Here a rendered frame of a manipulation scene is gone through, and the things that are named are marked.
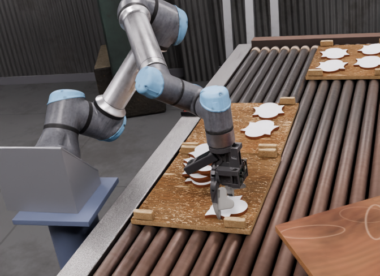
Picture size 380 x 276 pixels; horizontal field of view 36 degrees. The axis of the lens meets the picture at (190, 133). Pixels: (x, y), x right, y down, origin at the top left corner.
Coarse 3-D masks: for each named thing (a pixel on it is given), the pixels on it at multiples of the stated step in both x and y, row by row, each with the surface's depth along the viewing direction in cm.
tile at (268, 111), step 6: (258, 108) 220; (264, 108) 219; (270, 108) 218; (276, 108) 217; (282, 108) 218; (258, 114) 214; (264, 114) 214; (270, 114) 213; (276, 114) 212; (282, 114) 213
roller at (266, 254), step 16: (320, 96) 229; (320, 112) 219; (304, 128) 206; (304, 144) 195; (304, 160) 188; (288, 176) 177; (288, 192) 169; (288, 208) 164; (272, 224) 156; (272, 240) 150; (272, 256) 145; (256, 272) 139
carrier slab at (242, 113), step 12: (240, 108) 225; (252, 108) 223; (288, 108) 219; (240, 120) 214; (252, 120) 213; (276, 120) 210; (288, 120) 209; (192, 132) 211; (204, 132) 210; (240, 132) 205; (276, 132) 202; (288, 132) 202; (252, 144) 196
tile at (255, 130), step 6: (264, 120) 209; (270, 120) 208; (252, 126) 206; (258, 126) 205; (264, 126) 205; (270, 126) 204; (276, 126) 203; (246, 132) 202; (252, 132) 202; (258, 132) 201; (264, 132) 200; (270, 132) 200; (252, 138) 199; (258, 138) 199
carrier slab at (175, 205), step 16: (176, 160) 193; (256, 160) 186; (272, 160) 184; (176, 176) 183; (256, 176) 176; (272, 176) 175; (160, 192) 176; (176, 192) 175; (192, 192) 173; (208, 192) 172; (240, 192) 170; (256, 192) 168; (144, 208) 169; (160, 208) 168; (176, 208) 167; (192, 208) 165; (208, 208) 164; (256, 208) 161; (144, 224) 164; (160, 224) 162; (176, 224) 160; (192, 224) 158; (208, 224) 157
